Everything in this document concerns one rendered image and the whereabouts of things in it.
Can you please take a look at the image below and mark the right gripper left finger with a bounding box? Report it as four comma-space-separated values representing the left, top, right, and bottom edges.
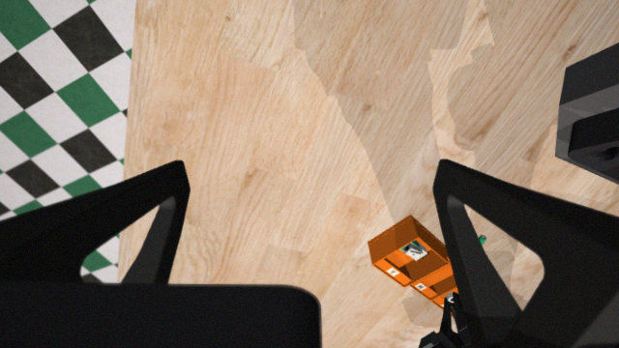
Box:
0, 160, 191, 283

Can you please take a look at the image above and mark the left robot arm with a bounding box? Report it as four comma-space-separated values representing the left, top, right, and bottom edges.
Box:
419, 331, 456, 348

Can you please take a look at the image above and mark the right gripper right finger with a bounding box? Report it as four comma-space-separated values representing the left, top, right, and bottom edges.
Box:
432, 159, 619, 348

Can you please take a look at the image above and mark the white pencil sharpener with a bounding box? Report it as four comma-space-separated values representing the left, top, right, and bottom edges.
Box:
403, 244, 423, 259

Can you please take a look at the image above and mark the green and white eraser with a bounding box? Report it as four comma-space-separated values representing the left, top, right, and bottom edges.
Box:
400, 240, 427, 261

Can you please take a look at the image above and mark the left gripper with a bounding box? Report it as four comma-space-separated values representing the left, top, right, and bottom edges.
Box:
439, 292, 472, 348

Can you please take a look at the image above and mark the orange open bin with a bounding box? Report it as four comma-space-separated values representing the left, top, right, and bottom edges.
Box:
368, 215, 458, 309

